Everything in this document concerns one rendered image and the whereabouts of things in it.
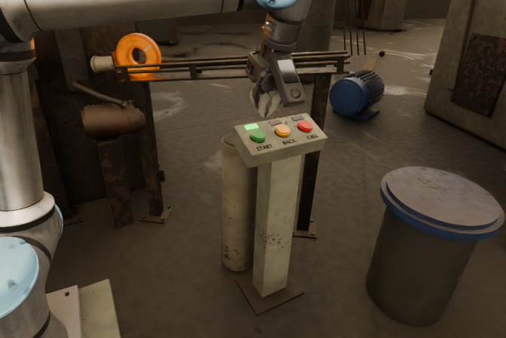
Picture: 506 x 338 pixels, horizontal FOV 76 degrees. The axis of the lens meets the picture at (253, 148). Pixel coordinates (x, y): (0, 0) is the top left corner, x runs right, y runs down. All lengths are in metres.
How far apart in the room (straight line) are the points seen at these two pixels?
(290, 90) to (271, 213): 0.42
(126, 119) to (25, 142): 0.66
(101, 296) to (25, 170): 0.36
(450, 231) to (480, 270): 0.63
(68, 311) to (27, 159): 0.35
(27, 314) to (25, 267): 0.08
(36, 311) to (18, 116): 0.31
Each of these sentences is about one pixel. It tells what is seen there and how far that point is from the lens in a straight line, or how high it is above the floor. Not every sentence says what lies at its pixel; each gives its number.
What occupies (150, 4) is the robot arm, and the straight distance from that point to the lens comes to 0.45.
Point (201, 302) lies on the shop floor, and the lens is 1.21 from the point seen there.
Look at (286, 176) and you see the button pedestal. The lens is 0.91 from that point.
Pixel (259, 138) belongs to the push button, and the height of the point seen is 0.61.
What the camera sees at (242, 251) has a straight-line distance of 1.21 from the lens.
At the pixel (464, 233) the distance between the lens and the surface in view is 0.99.
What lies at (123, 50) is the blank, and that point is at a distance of 1.26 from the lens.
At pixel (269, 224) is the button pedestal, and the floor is 0.32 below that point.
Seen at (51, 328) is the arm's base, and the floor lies 0.40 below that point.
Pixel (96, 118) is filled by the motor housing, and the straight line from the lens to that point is 1.28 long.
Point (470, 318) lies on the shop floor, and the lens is 1.39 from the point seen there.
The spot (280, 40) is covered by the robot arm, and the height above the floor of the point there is 0.86.
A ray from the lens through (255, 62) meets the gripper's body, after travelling 0.72.
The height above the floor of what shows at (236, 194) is 0.35.
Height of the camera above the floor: 0.96
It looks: 27 degrees down
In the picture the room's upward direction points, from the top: 2 degrees clockwise
